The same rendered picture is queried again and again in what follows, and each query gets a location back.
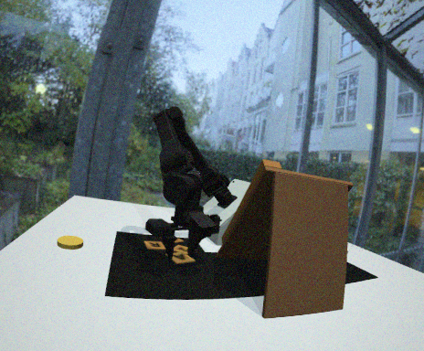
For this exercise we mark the yellow flat disc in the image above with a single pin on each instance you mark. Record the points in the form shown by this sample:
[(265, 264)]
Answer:
[(70, 242)]

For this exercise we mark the tan wooden board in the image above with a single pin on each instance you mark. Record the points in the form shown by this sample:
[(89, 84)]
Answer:
[(299, 223)]

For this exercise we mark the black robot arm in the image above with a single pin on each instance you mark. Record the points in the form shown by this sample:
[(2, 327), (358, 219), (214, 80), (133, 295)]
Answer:
[(180, 155)]

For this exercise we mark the yellow letter tile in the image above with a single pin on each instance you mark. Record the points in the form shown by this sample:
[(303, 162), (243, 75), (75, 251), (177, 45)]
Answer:
[(181, 258)]

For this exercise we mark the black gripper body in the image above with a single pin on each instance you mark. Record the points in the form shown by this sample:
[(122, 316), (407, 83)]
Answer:
[(160, 228)]

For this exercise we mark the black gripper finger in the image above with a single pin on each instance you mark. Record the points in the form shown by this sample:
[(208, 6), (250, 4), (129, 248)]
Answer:
[(192, 243), (169, 244)]

